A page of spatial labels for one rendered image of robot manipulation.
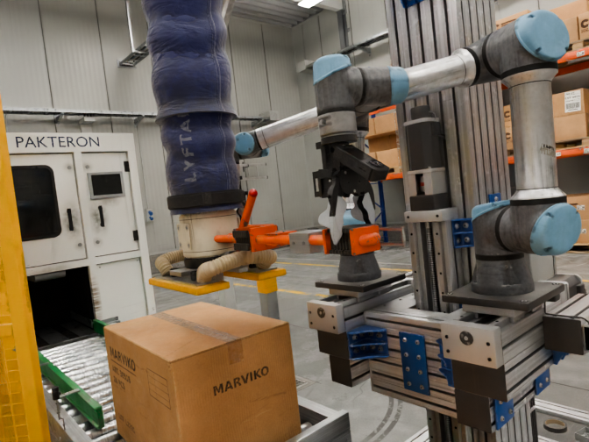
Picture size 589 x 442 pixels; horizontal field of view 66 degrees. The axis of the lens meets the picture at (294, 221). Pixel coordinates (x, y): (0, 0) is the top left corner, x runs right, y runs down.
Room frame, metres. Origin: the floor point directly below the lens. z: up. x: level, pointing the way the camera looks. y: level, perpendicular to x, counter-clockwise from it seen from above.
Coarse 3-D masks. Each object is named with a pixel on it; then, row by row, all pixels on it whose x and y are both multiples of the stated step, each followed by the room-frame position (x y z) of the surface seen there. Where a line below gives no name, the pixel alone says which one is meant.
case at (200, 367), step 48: (144, 336) 1.44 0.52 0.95; (192, 336) 1.38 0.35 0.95; (240, 336) 1.32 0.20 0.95; (288, 336) 1.42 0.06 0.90; (144, 384) 1.35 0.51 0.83; (192, 384) 1.20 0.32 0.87; (240, 384) 1.30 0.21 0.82; (288, 384) 1.40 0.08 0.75; (144, 432) 1.40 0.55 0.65; (192, 432) 1.19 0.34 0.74; (240, 432) 1.28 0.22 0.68; (288, 432) 1.39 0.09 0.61
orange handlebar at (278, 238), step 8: (264, 224) 1.61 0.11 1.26; (272, 224) 1.56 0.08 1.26; (272, 232) 1.09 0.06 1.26; (280, 232) 1.06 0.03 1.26; (288, 232) 1.07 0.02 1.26; (376, 232) 0.86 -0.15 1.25; (216, 240) 1.27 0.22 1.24; (224, 240) 1.24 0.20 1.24; (232, 240) 1.20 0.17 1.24; (256, 240) 1.11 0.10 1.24; (264, 240) 1.09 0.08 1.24; (272, 240) 1.06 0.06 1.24; (280, 240) 1.03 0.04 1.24; (288, 240) 1.01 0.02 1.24; (312, 240) 0.94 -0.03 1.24; (320, 240) 0.92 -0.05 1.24; (360, 240) 0.84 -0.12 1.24; (368, 240) 0.84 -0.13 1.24; (376, 240) 0.85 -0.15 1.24
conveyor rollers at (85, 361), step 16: (96, 336) 3.07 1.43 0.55; (48, 352) 2.86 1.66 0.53; (64, 352) 2.77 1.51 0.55; (80, 352) 2.74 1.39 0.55; (96, 352) 2.71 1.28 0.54; (64, 368) 2.45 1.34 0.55; (80, 368) 2.42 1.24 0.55; (96, 368) 2.38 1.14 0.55; (48, 384) 2.23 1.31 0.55; (80, 384) 2.23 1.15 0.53; (96, 384) 2.19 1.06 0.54; (64, 400) 2.02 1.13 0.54; (96, 400) 1.96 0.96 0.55; (112, 400) 1.98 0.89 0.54; (80, 416) 1.82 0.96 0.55; (112, 416) 1.80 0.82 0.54; (96, 432) 1.68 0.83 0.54; (112, 432) 1.64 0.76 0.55
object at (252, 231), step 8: (232, 232) 1.16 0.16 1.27; (240, 232) 1.13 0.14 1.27; (248, 232) 1.12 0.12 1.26; (256, 232) 1.12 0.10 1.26; (264, 232) 1.13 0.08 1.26; (240, 240) 1.15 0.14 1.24; (248, 240) 1.12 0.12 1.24; (240, 248) 1.14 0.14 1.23; (248, 248) 1.11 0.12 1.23; (256, 248) 1.12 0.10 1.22; (264, 248) 1.13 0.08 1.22; (272, 248) 1.15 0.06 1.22
